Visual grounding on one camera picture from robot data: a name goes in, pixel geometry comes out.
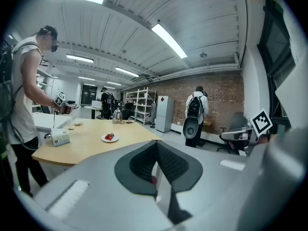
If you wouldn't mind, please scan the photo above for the white shelf rack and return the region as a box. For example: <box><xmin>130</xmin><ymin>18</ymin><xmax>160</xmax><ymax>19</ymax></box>
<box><xmin>125</xmin><ymin>87</ymin><xmax>158</xmax><ymax>125</ymax></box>

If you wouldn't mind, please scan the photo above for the round white table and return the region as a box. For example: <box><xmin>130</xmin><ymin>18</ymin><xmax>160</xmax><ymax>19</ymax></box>
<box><xmin>83</xmin><ymin>105</ymin><xmax>106</xmax><ymax>119</ymax></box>

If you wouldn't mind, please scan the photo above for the white tissue box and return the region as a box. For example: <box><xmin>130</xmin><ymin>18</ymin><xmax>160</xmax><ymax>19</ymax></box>
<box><xmin>50</xmin><ymin>128</ymin><xmax>70</xmax><ymax>147</ymax></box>

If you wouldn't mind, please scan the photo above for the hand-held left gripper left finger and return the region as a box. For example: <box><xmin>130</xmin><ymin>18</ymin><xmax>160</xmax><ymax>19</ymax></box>
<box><xmin>33</xmin><ymin>140</ymin><xmax>174</xmax><ymax>231</ymax></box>

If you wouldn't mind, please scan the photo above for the white desk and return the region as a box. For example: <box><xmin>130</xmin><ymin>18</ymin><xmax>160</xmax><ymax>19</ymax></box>
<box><xmin>32</xmin><ymin>112</ymin><xmax>73</xmax><ymax>139</ymax></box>

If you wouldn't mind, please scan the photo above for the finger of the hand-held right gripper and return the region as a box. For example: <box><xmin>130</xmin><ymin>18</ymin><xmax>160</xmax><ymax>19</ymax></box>
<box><xmin>220</xmin><ymin>130</ymin><xmax>243</xmax><ymax>141</ymax></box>

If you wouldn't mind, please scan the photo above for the dark double door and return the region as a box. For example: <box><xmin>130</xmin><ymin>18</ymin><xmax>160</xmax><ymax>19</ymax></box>
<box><xmin>80</xmin><ymin>83</ymin><xmax>99</xmax><ymax>105</ymax></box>

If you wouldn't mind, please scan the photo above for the black framed window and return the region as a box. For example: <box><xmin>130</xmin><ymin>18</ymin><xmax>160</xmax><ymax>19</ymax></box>
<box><xmin>257</xmin><ymin>0</ymin><xmax>297</xmax><ymax>120</ymax></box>

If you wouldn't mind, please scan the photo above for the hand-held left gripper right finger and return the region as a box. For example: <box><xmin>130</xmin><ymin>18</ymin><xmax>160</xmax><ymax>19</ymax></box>
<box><xmin>157</xmin><ymin>140</ymin><xmax>268</xmax><ymax>225</ymax></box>

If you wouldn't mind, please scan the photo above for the white cabinet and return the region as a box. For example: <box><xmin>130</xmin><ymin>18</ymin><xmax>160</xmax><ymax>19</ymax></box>
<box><xmin>155</xmin><ymin>95</ymin><xmax>175</xmax><ymax>133</ymax></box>

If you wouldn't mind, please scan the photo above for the grey hanging garment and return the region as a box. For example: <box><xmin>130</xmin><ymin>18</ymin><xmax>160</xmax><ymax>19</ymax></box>
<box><xmin>150</xmin><ymin>102</ymin><xmax>157</xmax><ymax>128</ymax></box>

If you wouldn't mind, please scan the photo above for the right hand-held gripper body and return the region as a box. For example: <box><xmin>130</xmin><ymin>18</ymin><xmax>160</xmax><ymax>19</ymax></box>
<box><xmin>240</xmin><ymin>108</ymin><xmax>273</xmax><ymax>155</ymax></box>

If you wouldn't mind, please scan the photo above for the white plate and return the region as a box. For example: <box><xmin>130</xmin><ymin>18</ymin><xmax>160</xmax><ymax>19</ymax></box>
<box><xmin>101</xmin><ymin>133</ymin><xmax>120</xmax><ymax>143</ymax></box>

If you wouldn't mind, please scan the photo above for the person's grey shirt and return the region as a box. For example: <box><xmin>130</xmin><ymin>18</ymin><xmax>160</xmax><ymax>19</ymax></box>
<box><xmin>237</xmin><ymin>64</ymin><xmax>308</xmax><ymax>231</ymax></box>

